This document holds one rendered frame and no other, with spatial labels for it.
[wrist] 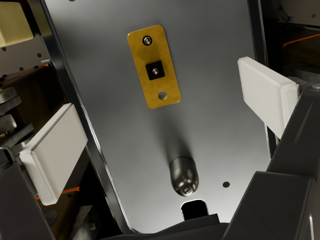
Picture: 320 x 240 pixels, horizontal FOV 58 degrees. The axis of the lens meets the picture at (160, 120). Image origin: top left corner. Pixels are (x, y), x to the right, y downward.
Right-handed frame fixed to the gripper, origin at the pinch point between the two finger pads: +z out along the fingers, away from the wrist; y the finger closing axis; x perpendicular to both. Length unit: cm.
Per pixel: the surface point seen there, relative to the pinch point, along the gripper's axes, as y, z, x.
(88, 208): -13.7, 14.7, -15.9
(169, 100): 0.3, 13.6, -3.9
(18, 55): -28, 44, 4
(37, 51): -24, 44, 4
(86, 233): -13.9, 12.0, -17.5
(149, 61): -0.6, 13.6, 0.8
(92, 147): -9.8, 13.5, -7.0
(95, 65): -6.2, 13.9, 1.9
